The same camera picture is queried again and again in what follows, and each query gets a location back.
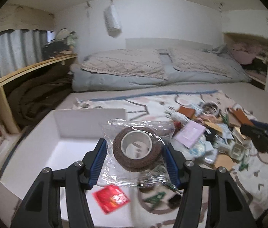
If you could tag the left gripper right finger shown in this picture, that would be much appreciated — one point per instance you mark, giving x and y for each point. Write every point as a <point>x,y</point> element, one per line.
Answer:
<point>226,205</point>

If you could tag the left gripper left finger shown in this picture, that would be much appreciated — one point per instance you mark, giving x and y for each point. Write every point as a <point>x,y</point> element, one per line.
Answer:
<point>41,205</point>

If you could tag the red disposable gloves packet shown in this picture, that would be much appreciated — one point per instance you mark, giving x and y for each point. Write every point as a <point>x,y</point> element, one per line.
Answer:
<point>111,198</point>

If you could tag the bagged brown tape roll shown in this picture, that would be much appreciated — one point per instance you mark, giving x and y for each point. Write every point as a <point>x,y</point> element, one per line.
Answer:
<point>135,153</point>

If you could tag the orange leather card holder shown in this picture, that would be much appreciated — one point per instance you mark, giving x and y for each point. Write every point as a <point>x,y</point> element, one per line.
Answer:
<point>236,118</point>

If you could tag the round wooden lid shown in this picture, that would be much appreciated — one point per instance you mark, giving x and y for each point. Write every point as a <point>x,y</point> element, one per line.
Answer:
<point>224,160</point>

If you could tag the small black square cup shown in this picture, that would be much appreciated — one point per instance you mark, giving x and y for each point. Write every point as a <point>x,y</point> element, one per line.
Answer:
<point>174,201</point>

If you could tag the floral fabric pouch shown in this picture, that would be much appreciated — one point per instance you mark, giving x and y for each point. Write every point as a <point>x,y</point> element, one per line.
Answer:
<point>201,148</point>

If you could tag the white bowl of clips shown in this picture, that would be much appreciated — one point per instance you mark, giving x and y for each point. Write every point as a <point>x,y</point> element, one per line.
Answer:
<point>210,108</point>

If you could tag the green clothespin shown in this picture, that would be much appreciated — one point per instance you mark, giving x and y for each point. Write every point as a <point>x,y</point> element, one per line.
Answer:
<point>155,199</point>

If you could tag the white cardboard shoe box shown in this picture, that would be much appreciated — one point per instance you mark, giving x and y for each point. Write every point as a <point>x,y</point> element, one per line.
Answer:
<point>60,139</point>

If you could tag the purple notebook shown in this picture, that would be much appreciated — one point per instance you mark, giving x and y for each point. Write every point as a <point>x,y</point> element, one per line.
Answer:
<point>190,134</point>

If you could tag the patterned pink white blanket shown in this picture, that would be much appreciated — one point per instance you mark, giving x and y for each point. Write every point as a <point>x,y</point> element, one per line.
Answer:
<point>250,174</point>

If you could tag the brown leather pouch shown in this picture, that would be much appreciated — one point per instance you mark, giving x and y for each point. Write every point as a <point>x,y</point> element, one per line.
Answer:
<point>188,112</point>

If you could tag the pink clothes pile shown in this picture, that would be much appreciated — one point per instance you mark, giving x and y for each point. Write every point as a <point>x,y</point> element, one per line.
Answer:
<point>244,53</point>

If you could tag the right beige quilted pillow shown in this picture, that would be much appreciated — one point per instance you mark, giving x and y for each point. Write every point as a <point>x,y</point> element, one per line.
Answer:
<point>191,60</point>

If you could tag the beige quilted pillow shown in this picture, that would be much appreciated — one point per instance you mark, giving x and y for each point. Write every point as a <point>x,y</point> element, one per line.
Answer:
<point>191,60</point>
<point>144,62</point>

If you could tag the dark brown folded blanket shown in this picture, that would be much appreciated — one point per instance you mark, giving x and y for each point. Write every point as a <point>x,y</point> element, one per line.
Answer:
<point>36,97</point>

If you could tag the wooden shelf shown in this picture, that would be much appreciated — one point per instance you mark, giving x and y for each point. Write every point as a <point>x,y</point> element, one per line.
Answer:
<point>6,116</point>

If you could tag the grey duvet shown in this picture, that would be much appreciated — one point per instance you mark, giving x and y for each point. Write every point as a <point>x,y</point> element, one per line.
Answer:
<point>84,81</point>

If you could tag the left beige quilted pillow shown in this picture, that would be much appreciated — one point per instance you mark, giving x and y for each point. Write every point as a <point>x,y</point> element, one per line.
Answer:
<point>144,62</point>

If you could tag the grey curtain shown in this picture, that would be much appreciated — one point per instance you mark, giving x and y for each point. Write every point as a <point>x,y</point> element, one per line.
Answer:
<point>20,48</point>

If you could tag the white cap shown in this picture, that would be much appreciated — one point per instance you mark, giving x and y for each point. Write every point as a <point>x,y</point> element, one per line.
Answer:
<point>63,34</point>

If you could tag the white hanging bag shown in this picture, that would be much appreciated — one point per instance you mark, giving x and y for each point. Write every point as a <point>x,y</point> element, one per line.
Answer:
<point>112,20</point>

